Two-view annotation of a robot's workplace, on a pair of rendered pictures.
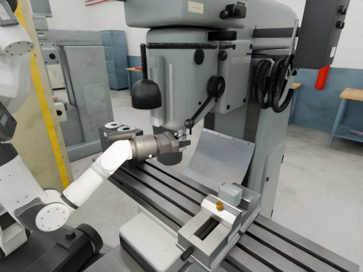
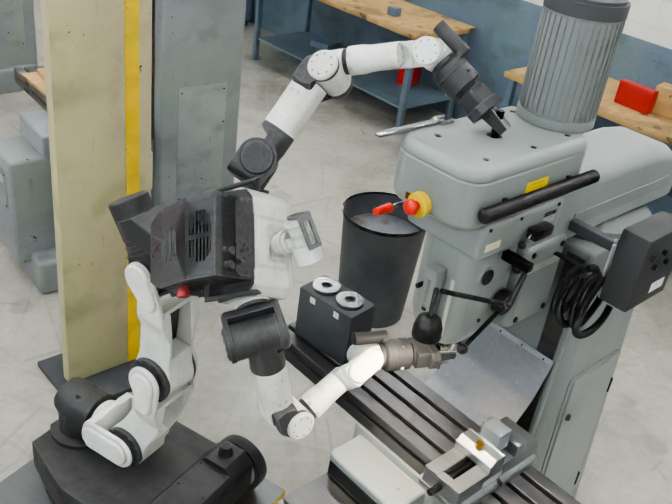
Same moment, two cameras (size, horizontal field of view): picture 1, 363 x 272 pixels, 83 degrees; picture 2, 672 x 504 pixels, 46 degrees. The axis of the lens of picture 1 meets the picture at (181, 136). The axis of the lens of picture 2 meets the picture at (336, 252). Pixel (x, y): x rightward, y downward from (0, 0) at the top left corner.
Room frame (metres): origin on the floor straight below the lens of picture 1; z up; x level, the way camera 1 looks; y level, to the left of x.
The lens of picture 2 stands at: (-1.10, 0.27, 2.57)
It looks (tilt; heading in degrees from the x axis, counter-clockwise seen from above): 30 degrees down; 2
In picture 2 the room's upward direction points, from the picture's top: 8 degrees clockwise
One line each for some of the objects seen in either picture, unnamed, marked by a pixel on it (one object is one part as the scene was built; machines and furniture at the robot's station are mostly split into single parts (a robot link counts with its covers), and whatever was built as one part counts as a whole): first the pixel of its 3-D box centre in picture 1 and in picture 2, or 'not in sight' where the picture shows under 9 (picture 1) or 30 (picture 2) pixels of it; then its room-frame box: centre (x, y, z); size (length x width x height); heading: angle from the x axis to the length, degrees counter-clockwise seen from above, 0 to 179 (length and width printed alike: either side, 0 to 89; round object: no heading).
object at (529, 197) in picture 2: not in sight; (541, 194); (0.65, -0.13, 1.79); 0.45 x 0.04 x 0.04; 138
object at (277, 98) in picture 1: (266, 82); (575, 294); (0.79, -0.32, 1.45); 0.18 x 0.16 x 0.21; 138
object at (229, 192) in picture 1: (229, 195); (495, 435); (0.57, -0.17, 1.10); 0.06 x 0.05 x 0.06; 47
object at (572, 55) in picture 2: not in sight; (571, 58); (0.91, -0.16, 2.05); 0.20 x 0.20 x 0.32
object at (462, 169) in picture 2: not in sight; (490, 164); (0.74, -0.01, 1.81); 0.47 x 0.26 x 0.16; 138
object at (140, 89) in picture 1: (146, 92); (428, 325); (0.49, 0.08, 1.48); 0.07 x 0.07 x 0.06
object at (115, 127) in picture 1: (122, 143); (334, 317); (1.01, 0.32, 1.09); 0.22 x 0.12 x 0.20; 55
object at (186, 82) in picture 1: (181, 80); (459, 281); (0.73, 0.00, 1.47); 0.21 x 0.19 x 0.32; 48
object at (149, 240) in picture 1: (180, 217); (417, 452); (0.72, 0.00, 0.85); 0.50 x 0.35 x 0.12; 138
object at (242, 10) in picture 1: (230, 13); (532, 234); (0.68, -0.14, 1.66); 0.12 x 0.04 x 0.04; 138
